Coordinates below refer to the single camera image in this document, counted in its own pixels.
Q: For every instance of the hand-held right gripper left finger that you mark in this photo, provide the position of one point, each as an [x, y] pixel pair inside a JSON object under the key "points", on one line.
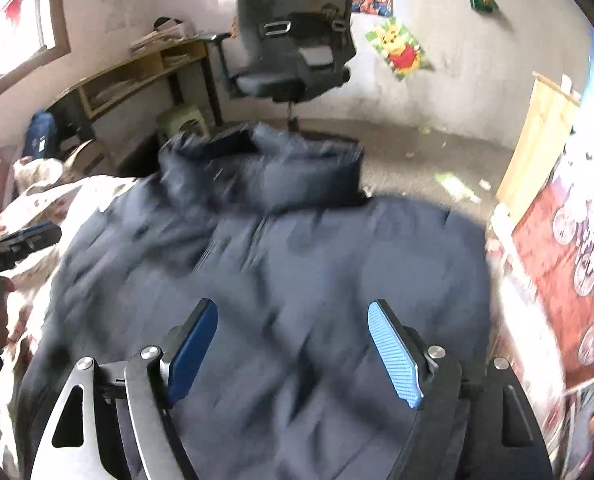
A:
{"points": [[192, 350]]}

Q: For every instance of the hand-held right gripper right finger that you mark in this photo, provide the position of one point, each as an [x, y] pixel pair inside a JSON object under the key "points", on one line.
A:
{"points": [[394, 355]]}

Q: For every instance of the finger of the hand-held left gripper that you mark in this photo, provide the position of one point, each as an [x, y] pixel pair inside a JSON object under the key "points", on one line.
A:
{"points": [[29, 237]]}

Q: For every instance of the navy puffer jacket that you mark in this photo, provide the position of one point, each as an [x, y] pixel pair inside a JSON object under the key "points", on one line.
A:
{"points": [[287, 260]]}

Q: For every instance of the person's left hand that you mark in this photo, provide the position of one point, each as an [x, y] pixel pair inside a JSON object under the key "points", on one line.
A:
{"points": [[1, 310]]}

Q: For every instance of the floral satin blanket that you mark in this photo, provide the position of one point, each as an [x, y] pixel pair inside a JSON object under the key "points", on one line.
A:
{"points": [[32, 200]]}

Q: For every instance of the blue backpack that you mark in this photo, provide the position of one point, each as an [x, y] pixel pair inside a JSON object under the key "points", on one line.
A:
{"points": [[39, 132]]}

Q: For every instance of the green paper scrap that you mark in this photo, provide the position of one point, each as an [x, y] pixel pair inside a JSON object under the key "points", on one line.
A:
{"points": [[454, 186]]}

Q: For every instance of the green plastic stool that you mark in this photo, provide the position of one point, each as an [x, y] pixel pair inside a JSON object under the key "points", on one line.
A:
{"points": [[177, 117]]}

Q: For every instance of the wooden desk with shelves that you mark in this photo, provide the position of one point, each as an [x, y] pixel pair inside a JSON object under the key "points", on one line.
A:
{"points": [[127, 67]]}

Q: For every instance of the blue printed curtain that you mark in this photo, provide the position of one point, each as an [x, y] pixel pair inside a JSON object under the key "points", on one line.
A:
{"points": [[567, 240]]}

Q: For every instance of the wood-framed window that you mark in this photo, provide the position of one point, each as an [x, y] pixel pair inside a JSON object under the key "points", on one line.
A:
{"points": [[17, 15]]}

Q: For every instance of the stack of papers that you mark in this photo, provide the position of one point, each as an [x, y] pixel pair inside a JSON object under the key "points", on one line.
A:
{"points": [[159, 40]]}

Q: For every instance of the light wooden cabinet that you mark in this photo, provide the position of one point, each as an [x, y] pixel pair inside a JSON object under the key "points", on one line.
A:
{"points": [[537, 150]]}

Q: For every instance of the black bag on desk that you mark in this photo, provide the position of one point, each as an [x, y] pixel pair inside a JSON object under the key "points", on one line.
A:
{"points": [[166, 22]]}

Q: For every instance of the black mesh office chair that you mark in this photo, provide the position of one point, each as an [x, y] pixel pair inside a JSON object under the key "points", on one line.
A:
{"points": [[277, 70]]}

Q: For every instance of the green hanging purse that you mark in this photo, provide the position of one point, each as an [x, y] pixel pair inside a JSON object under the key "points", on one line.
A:
{"points": [[484, 4]]}

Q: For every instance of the white paper sheet on wall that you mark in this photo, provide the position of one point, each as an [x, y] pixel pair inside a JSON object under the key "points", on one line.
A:
{"points": [[114, 15]]}

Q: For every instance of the yellow bear wall poster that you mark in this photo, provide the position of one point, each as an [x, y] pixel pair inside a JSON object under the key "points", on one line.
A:
{"points": [[402, 50]]}

